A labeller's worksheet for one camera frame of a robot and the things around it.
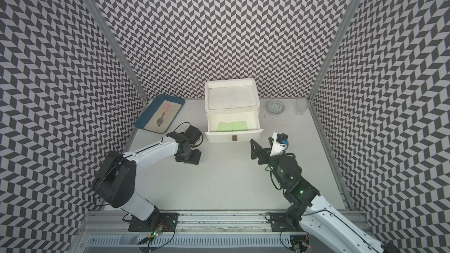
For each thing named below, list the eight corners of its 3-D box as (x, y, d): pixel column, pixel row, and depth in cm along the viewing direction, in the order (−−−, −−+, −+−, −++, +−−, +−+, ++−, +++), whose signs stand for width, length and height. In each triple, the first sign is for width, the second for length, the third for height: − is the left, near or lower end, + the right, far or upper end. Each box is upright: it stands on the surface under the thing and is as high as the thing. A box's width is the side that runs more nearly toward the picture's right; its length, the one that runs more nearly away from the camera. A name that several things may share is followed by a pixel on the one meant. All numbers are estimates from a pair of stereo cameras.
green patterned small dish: (267, 115, 111) (268, 110, 108) (265, 104, 117) (266, 99, 114) (284, 115, 111) (285, 110, 108) (281, 104, 117) (283, 99, 114)
